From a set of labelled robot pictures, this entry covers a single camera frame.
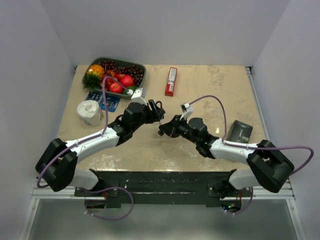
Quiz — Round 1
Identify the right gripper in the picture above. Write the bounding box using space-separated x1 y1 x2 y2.
160 114 200 145

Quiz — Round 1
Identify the black padlock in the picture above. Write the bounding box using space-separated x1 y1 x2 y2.
148 99 166 122

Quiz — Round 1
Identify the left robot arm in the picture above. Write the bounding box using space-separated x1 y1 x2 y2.
35 99 166 196

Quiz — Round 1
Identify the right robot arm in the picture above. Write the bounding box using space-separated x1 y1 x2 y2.
158 115 295 197

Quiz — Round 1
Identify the green fruit tray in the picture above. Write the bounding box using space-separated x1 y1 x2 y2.
82 57 147 100

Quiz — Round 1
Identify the green avocado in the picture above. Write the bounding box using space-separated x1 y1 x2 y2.
123 85 138 96

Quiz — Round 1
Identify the blue card package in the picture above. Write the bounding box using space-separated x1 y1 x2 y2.
85 92 120 113

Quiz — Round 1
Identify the red apple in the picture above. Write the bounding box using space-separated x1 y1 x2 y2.
108 82 124 94
120 75 135 88

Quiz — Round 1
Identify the dark grape bunch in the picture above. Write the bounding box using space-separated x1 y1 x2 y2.
98 59 145 86

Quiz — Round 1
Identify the red toothpaste box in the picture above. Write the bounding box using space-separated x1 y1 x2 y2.
164 67 178 97

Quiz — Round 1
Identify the white tissue roll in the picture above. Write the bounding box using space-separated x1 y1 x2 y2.
76 100 104 126

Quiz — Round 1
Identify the green black box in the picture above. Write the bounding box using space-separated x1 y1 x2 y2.
227 120 253 144

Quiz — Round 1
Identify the orange pineapple toy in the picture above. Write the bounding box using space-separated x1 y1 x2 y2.
83 64 105 92

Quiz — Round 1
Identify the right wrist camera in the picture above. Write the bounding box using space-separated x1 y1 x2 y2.
180 102 194 121

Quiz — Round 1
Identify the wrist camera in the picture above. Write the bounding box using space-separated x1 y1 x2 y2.
127 88 148 106
180 102 194 121

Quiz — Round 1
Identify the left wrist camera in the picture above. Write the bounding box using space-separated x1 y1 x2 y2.
127 88 148 106

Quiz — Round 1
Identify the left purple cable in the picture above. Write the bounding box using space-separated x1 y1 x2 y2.
36 76 131 189

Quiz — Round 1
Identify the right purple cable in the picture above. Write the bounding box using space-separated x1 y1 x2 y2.
188 94 315 175

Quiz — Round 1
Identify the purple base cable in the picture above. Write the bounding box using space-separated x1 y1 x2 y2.
84 184 137 221

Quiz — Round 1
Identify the black base frame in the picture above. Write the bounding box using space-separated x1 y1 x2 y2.
74 171 250 208

